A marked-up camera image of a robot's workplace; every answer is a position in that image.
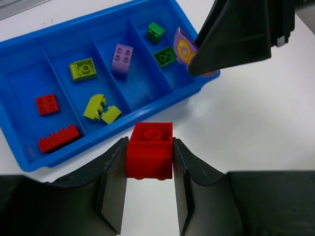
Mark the lime green lego brick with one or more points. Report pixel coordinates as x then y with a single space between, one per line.
82 70

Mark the purple butterfly lego piece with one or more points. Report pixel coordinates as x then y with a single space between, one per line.
184 48

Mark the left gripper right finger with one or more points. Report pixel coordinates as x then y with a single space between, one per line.
241 203

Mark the red long lego brick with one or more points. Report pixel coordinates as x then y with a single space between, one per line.
60 139

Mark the red lime lego stack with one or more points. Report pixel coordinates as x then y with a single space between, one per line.
150 150

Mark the dark green lego brick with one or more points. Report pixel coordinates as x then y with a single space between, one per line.
165 57

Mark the lime curved lego brick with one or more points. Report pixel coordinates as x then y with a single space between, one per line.
95 107

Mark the red small square lego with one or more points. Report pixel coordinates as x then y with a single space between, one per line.
47 105

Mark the small green lego brick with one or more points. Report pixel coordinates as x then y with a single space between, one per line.
154 32

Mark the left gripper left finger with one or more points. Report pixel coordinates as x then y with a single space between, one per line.
86 202

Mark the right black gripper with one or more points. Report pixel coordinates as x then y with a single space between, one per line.
238 32

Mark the blue divided plastic bin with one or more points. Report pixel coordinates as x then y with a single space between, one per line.
37 64

